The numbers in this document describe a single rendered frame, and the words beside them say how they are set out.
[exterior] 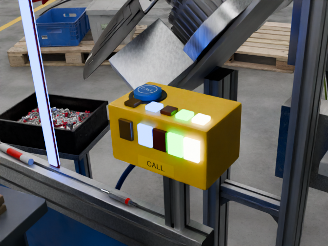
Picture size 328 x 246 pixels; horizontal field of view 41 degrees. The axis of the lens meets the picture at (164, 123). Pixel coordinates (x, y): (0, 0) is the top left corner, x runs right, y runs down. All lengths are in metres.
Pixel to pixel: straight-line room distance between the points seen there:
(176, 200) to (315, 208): 1.58
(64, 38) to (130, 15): 2.99
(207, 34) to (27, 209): 0.50
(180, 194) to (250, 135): 2.09
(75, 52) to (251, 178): 2.20
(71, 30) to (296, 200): 3.19
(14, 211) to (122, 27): 0.60
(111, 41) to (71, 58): 2.89
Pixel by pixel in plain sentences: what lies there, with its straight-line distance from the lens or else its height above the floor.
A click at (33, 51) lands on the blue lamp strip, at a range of 0.79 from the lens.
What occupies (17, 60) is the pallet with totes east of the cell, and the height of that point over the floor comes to 0.06.
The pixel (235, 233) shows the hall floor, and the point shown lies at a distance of 2.00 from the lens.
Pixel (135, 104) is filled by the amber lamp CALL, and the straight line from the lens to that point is 0.59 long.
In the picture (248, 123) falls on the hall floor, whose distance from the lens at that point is 2.87.
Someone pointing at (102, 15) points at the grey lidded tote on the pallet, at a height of 0.42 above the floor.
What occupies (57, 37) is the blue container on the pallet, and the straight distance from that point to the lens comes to 4.11.
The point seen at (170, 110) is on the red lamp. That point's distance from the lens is 0.57.
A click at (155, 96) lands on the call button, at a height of 1.08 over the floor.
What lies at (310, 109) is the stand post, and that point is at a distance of 1.04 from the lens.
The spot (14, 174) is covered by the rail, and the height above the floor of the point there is 0.83.
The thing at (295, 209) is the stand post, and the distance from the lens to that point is 1.18.
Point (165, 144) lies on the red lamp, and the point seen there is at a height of 1.04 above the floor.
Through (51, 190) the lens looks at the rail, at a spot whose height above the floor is 0.83.
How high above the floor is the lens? 1.32
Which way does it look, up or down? 27 degrees down
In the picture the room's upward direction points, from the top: 2 degrees counter-clockwise
